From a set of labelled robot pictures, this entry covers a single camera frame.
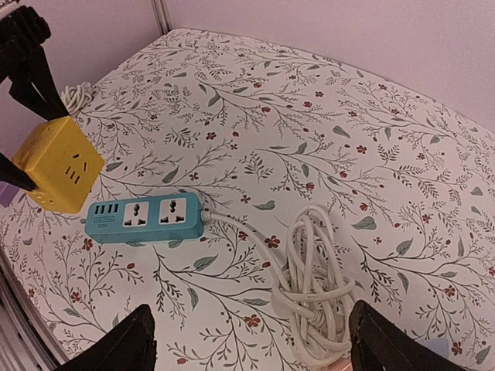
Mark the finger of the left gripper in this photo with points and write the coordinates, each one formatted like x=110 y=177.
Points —
x=14 y=176

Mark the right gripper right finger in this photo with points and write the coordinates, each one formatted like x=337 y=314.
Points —
x=377 y=344

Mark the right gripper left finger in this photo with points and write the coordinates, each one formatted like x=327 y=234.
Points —
x=130 y=345

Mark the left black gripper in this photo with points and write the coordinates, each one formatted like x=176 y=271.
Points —
x=23 y=61

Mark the yellow cube socket adapter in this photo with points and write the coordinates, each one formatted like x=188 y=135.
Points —
x=63 y=164

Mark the teal power strip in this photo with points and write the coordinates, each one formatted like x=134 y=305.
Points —
x=149 y=219

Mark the pink plug adapter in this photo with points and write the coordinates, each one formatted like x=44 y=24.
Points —
x=340 y=365

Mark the light blue plug adapter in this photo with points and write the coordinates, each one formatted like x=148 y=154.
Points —
x=438 y=346

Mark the purple power strip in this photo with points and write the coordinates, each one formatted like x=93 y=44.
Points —
x=7 y=193

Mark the floral tablecloth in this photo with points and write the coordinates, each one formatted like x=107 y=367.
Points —
x=257 y=131

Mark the aluminium front rail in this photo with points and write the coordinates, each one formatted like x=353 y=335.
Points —
x=26 y=341

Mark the left aluminium post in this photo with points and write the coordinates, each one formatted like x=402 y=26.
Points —
x=162 y=16

